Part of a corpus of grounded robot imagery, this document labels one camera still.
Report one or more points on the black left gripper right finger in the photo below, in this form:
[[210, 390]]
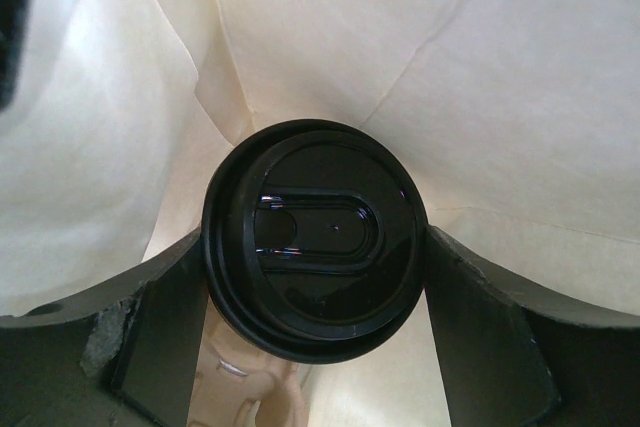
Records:
[[515, 353]]

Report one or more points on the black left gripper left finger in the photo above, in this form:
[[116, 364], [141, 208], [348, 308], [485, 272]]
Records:
[[121, 353]]

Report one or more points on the brown pulp two-cup carrier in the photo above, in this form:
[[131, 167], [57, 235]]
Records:
[[238, 384]]

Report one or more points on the black coffee cup lid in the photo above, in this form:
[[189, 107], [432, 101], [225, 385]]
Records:
[[313, 241]]

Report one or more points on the cream paper takeout bag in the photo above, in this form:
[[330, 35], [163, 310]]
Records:
[[517, 121]]

